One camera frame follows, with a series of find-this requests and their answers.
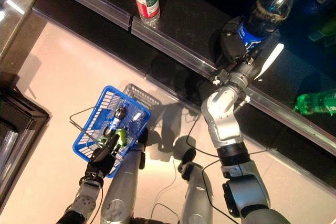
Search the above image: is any green soda can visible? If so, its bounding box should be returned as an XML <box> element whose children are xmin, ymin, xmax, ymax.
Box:
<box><xmin>98</xmin><ymin>128</ymin><xmax>128</xmax><ymax>147</ymax></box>
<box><xmin>308</xmin><ymin>20</ymin><xmax>336</xmax><ymax>41</ymax></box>

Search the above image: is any silver robot right leg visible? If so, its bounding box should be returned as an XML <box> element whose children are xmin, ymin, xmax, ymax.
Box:
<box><xmin>177</xmin><ymin>147</ymin><xmax>215</xmax><ymax>224</ymax></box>

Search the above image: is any stainless steel counter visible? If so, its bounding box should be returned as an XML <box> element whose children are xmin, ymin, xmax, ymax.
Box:
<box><xmin>0</xmin><ymin>0</ymin><xmax>44</xmax><ymax>59</ymax></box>

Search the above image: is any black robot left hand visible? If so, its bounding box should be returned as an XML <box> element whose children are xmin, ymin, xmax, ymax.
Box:
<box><xmin>85</xmin><ymin>133</ymin><xmax>121</xmax><ymax>180</ymax></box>

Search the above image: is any black glass display case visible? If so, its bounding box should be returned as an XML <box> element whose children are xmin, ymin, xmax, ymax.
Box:
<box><xmin>0</xmin><ymin>86</ymin><xmax>52</xmax><ymax>206</ymax></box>

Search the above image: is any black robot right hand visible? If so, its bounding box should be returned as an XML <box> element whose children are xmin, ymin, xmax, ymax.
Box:
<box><xmin>219</xmin><ymin>15</ymin><xmax>282</xmax><ymax>64</ymax></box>

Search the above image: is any black shelf base plinth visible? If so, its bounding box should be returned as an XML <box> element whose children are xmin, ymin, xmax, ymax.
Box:
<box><xmin>31</xmin><ymin>0</ymin><xmax>336</xmax><ymax>192</ymax></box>

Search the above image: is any silver robot left leg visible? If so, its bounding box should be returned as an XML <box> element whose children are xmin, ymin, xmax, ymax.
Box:
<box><xmin>99</xmin><ymin>126</ymin><xmax>149</xmax><ymax>224</ymax></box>

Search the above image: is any blue plastic shopping basket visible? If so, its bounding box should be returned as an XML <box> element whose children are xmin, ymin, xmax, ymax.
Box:
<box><xmin>69</xmin><ymin>85</ymin><xmax>152</xmax><ymax>179</ymax></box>

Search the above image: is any silver robot leg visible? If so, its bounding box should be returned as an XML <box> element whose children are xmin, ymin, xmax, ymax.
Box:
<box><xmin>99</xmin><ymin>126</ymin><xmax>149</xmax><ymax>224</ymax></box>
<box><xmin>177</xmin><ymin>147</ymin><xmax>215</xmax><ymax>224</ymax></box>

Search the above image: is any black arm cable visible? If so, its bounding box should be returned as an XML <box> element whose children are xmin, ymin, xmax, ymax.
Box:
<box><xmin>185</xmin><ymin>113</ymin><xmax>268</xmax><ymax>224</ymax></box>

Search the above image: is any black robot pelvis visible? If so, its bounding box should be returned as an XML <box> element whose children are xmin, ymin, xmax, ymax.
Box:
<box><xmin>131</xmin><ymin>217</ymin><xmax>182</xmax><ymax>224</ymax></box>

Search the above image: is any green Sprite bottle yellow cap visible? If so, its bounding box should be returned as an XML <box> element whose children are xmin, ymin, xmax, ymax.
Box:
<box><xmin>293</xmin><ymin>88</ymin><xmax>336</xmax><ymax>116</ymax></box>

